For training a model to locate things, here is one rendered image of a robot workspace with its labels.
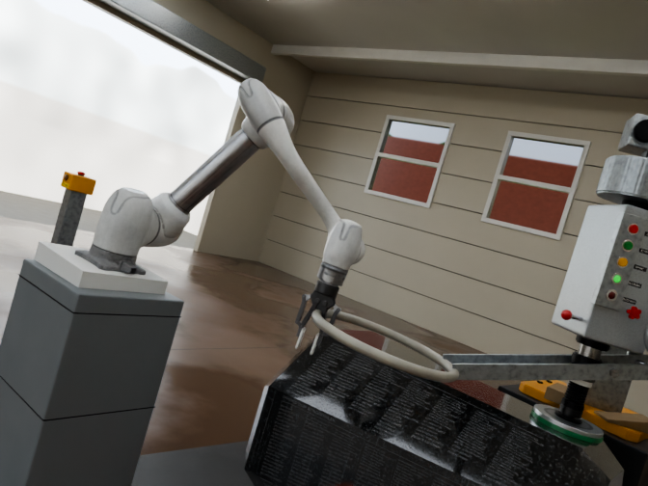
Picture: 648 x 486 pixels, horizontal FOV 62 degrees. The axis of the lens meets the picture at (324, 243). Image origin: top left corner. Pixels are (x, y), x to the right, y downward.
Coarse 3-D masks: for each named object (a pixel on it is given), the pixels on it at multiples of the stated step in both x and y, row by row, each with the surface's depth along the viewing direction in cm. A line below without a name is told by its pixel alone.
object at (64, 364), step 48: (48, 288) 170; (48, 336) 166; (96, 336) 167; (144, 336) 181; (0, 384) 180; (48, 384) 162; (96, 384) 172; (144, 384) 186; (0, 432) 175; (48, 432) 163; (96, 432) 176; (144, 432) 192; (0, 480) 171; (48, 480) 167; (96, 480) 181
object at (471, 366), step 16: (464, 368) 164; (480, 368) 164; (496, 368) 164; (512, 368) 165; (528, 368) 165; (544, 368) 165; (560, 368) 165; (576, 368) 166; (592, 368) 166; (608, 368) 166; (624, 368) 166; (640, 368) 167
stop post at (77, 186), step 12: (72, 180) 260; (84, 180) 264; (72, 192) 263; (84, 192) 265; (72, 204) 265; (60, 216) 267; (72, 216) 266; (60, 228) 264; (72, 228) 268; (60, 240) 265; (72, 240) 269
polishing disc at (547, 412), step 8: (536, 408) 174; (544, 408) 177; (552, 408) 180; (544, 416) 168; (552, 416) 170; (560, 424) 164; (568, 424) 165; (576, 424) 168; (584, 424) 171; (592, 424) 174; (576, 432) 162; (584, 432) 162; (592, 432) 164; (600, 432) 167
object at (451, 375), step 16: (320, 320) 158; (352, 320) 187; (368, 320) 191; (336, 336) 150; (400, 336) 189; (368, 352) 145; (384, 352) 145; (432, 352) 180; (400, 368) 144; (416, 368) 145; (448, 368) 167
